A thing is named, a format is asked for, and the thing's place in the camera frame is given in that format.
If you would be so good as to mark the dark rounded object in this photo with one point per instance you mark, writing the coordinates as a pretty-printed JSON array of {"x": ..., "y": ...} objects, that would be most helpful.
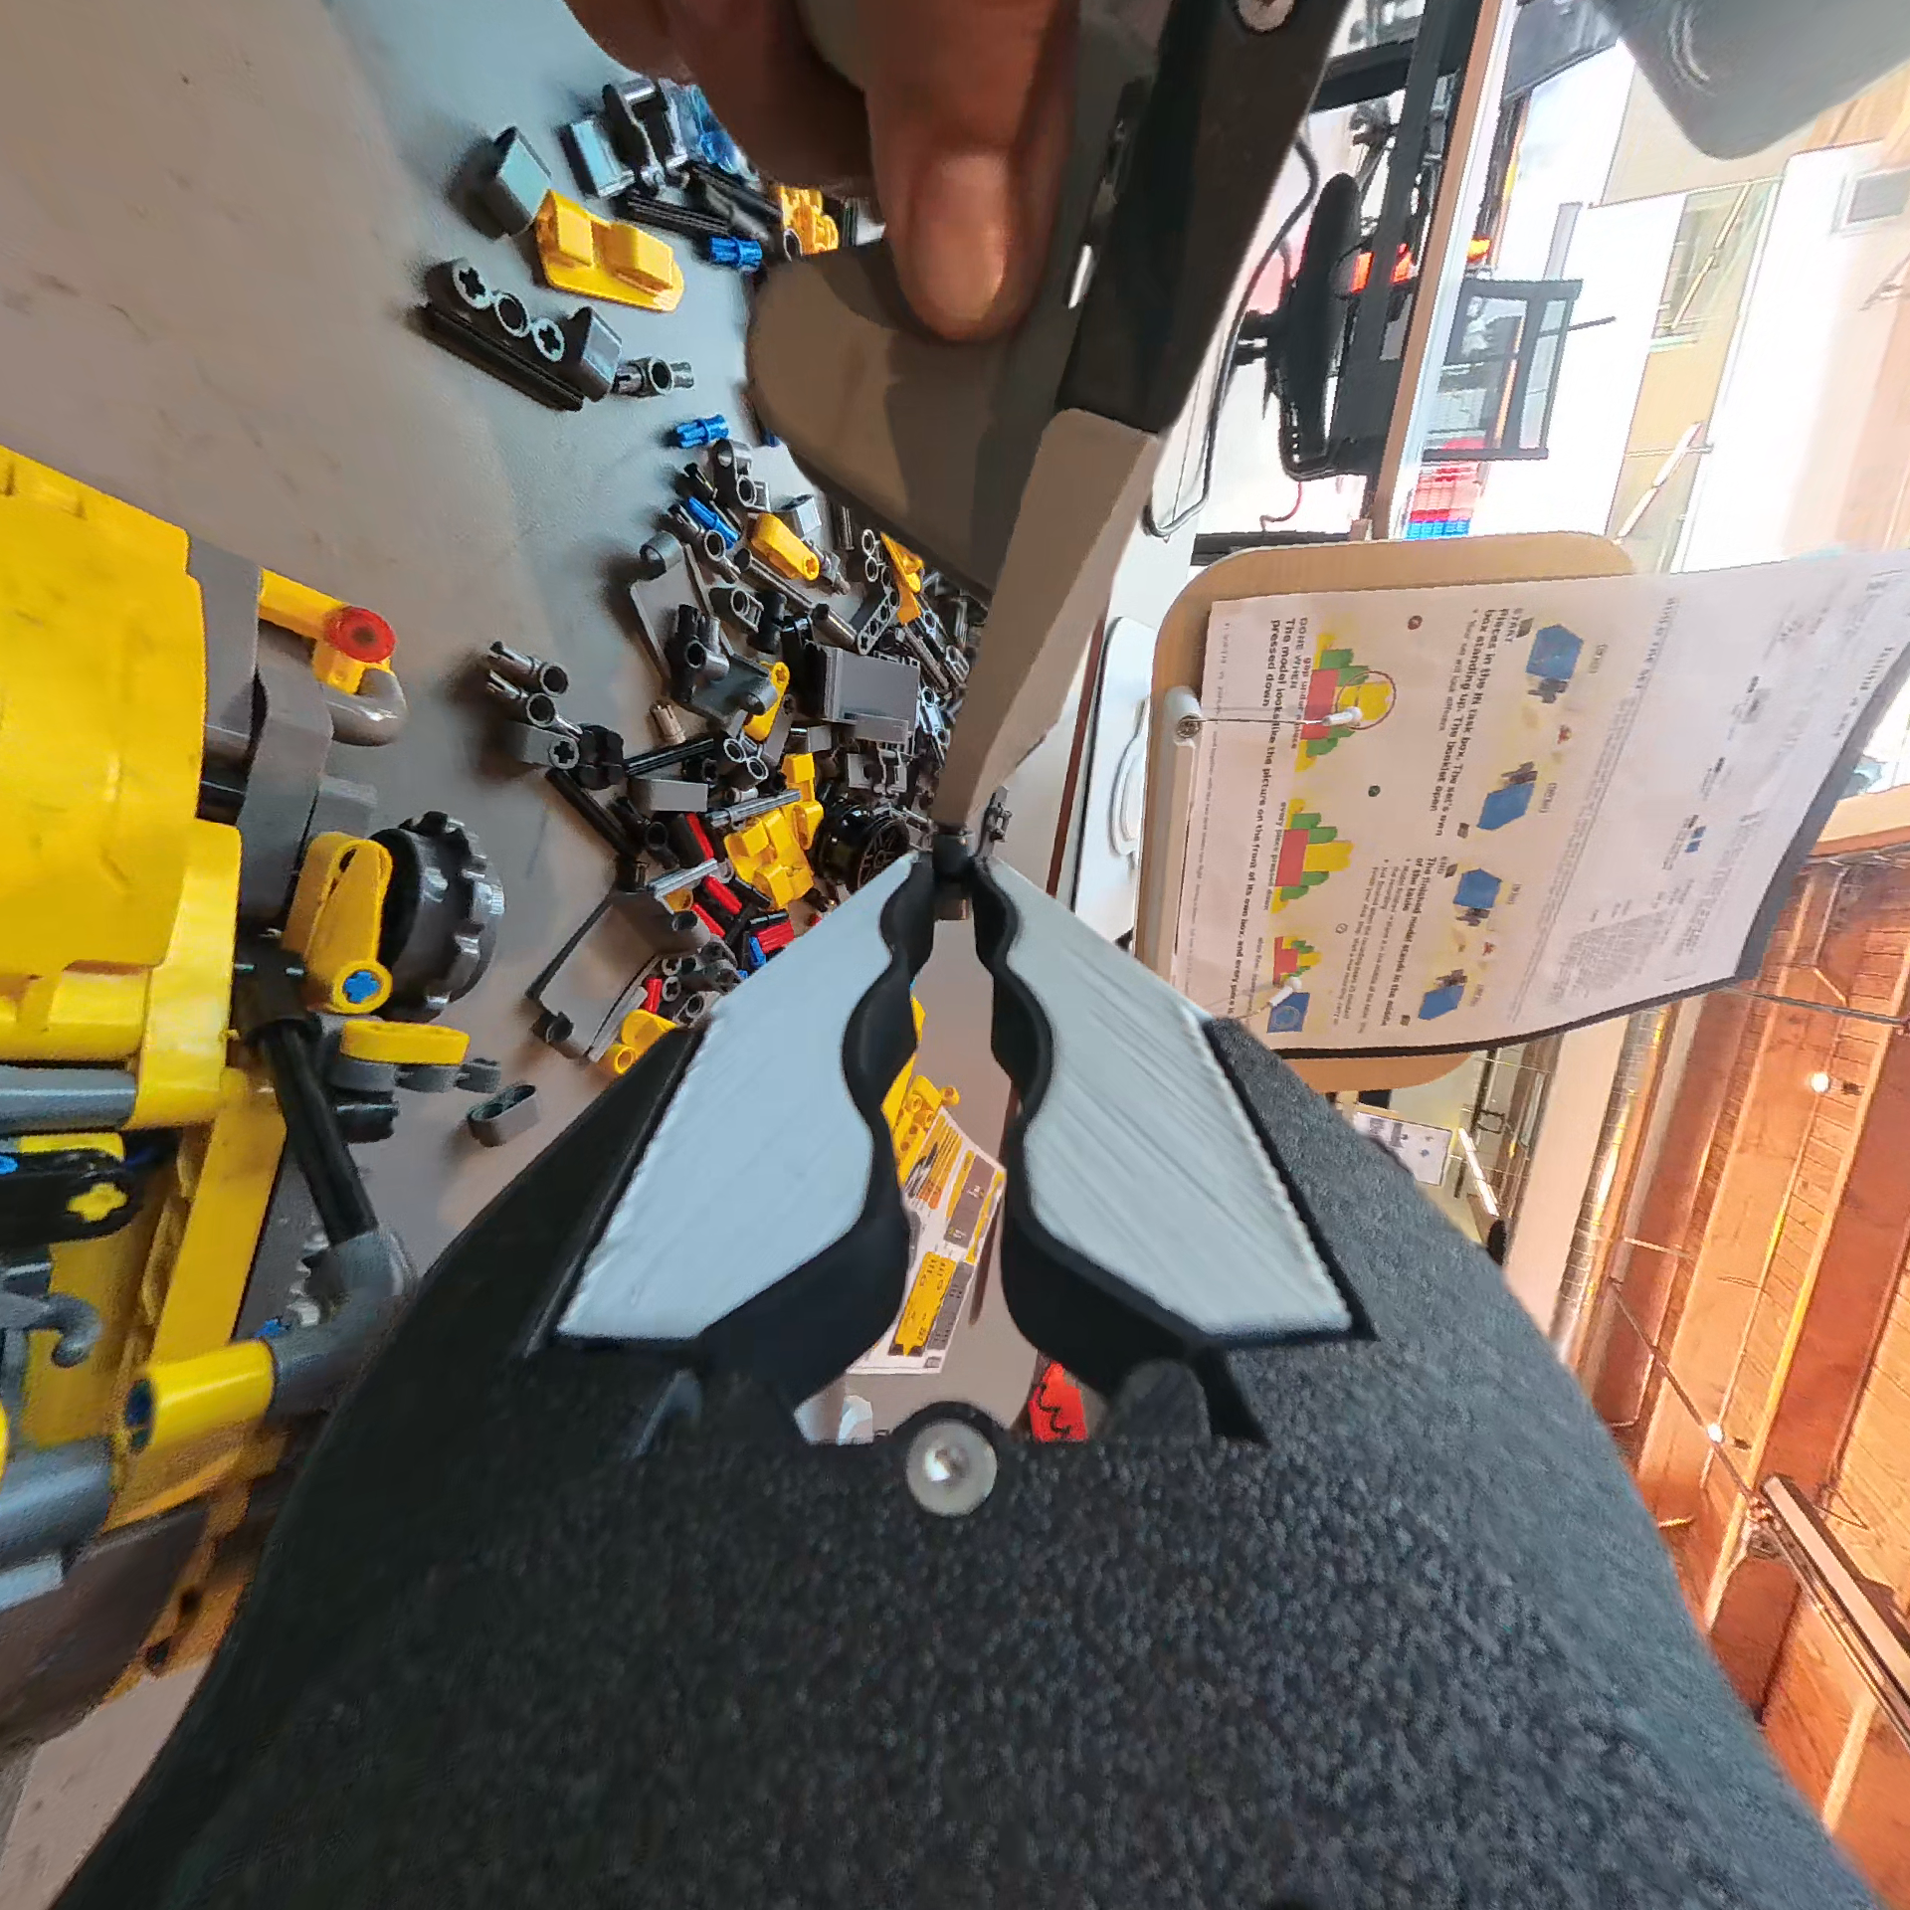
[{"x": 1760, "y": 75}]

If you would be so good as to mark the black office chair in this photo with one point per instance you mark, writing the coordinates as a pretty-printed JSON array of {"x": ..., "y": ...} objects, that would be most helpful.
[{"x": 1320, "y": 299}]

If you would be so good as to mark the person's left hand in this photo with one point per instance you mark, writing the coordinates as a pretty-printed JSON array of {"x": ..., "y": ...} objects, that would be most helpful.
[{"x": 955, "y": 181}]

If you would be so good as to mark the yellow sticker sheet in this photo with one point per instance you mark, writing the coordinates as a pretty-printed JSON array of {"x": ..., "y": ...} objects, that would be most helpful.
[{"x": 934, "y": 1238}]

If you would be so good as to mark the pile of mixed small bricks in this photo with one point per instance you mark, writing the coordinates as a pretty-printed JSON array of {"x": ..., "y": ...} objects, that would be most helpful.
[{"x": 768, "y": 859}]

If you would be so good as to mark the grey desk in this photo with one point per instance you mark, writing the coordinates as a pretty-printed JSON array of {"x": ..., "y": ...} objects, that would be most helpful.
[{"x": 221, "y": 223}]

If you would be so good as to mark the black toy wheel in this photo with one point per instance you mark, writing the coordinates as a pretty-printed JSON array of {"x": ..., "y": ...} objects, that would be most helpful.
[{"x": 858, "y": 852}]

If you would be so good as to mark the yellow toy vehicle model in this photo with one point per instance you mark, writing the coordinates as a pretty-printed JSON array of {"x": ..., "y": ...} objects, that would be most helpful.
[{"x": 88, "y": 717}]

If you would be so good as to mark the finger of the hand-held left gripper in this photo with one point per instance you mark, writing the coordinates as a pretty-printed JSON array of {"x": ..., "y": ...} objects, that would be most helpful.
[{"x": 1060, "y": 569}]

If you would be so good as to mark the silver ventilation duct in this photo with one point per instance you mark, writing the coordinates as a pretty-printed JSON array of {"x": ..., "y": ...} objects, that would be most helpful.
[{"x": 1598, "y": 1226}]

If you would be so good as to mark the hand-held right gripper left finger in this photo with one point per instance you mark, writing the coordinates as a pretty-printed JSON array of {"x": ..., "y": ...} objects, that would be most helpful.
[{"x": 747, "y": 1180}]

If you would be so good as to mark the black beam with cross holes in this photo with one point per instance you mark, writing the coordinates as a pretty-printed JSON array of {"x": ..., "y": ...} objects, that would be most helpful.
[{"x": 507, "y": 323}]

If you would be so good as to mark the yellow curved panel brick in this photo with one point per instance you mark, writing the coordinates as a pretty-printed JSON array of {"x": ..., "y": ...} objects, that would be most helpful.
[{"x": 594, "y": 255}]

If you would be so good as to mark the small dark grey curved brick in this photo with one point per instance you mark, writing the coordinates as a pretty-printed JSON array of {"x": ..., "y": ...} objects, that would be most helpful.
[{"x": 513, "y": 181}]

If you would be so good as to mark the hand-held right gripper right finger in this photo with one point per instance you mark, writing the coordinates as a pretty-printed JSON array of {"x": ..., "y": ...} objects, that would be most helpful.
[{"x": 1166, "y": 1180}]

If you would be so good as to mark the printed instruction sheet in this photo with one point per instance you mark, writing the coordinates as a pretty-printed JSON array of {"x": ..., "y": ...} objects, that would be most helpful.
[{"x": 1567, "y": 774}]

